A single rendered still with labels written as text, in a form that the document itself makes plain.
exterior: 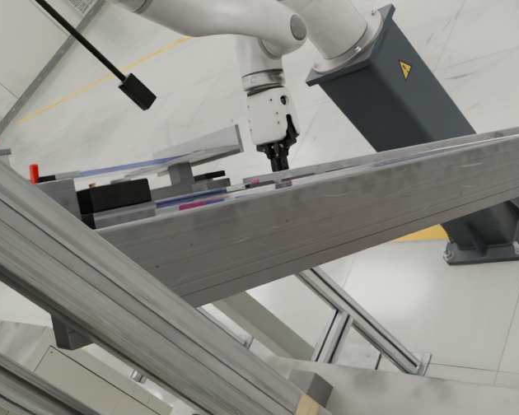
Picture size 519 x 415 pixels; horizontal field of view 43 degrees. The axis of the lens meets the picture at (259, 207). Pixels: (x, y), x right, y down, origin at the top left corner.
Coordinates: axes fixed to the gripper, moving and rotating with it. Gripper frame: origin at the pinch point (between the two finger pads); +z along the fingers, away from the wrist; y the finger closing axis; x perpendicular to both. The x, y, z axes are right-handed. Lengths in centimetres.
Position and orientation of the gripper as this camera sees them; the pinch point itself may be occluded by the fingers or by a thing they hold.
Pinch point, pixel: (280, 168)
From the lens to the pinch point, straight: 129.2
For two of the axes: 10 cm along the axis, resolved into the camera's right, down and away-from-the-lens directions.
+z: 1.9, 9.8, 0.5
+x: -7.4, 1.8, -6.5
